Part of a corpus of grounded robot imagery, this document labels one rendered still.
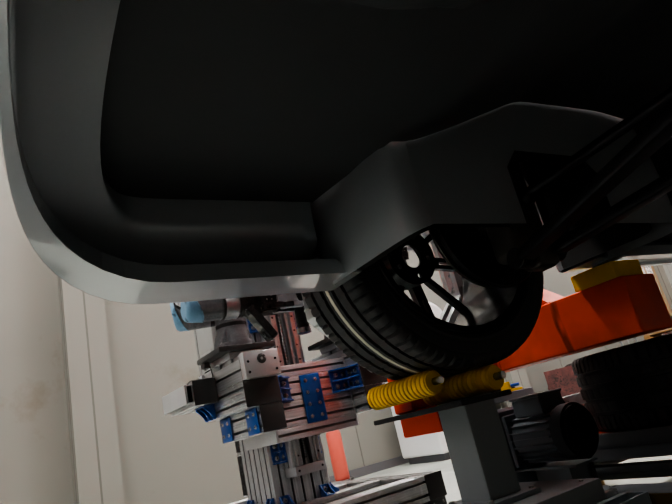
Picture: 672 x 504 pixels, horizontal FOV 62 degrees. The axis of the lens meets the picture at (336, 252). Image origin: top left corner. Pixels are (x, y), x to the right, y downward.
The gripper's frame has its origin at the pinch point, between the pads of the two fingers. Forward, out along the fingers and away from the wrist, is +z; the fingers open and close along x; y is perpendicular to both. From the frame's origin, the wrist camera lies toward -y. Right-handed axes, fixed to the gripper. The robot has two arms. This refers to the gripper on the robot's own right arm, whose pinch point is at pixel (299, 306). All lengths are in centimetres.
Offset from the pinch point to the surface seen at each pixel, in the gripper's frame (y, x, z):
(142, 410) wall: 12, 341, 28
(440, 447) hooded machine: -72, 271, 264
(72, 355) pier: 59, 320, -23
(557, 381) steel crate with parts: -41, 319, 507
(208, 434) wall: -17, 344, 80
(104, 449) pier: -13, 321, -6
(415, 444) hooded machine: -67, 306, 264
